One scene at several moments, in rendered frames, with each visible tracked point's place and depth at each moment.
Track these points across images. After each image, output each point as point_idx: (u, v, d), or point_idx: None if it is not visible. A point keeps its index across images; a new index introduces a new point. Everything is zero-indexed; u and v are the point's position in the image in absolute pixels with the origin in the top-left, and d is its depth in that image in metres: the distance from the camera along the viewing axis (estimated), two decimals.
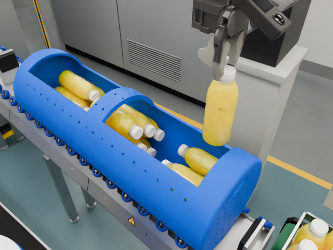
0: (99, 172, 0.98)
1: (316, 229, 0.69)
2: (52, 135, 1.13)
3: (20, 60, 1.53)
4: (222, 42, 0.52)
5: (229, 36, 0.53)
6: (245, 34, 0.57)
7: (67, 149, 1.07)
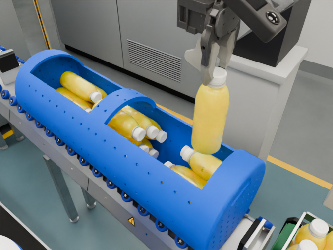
0: (98, 174, 0.98)
1: (316, 229, 0.69)
2: (50, 136, 1.14)
3: (20, 60, 1.53)
4: (209, 44, 0.46)
5: (218, 37, 0.48)
6: (237, 34, 0.52)
7: (68, 147, 1.07)
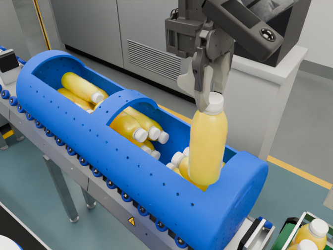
0: (97, 174, 0.99)
1: (316, 229, 0.69)
2: (49, 137, 1.14)
3: (20, 60, 1.53)
4: (202, 67, 0.43)
5: (211, 59, 0.44)
6: (231, 56, 0.49)
7: (69, 146, 1.07)
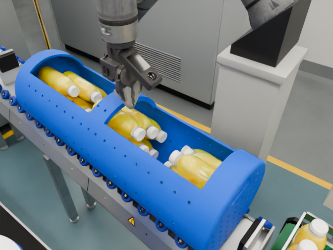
0: (98, 173, 0.98)
1: (316, 229, 0.69)
2: (50, 136, 1.14)
3: (20, 60, 1.53)
4: (121, 90, 0.75)
5: (126, 84, 0.75)
6: None
7: (68, 147, 1.07)
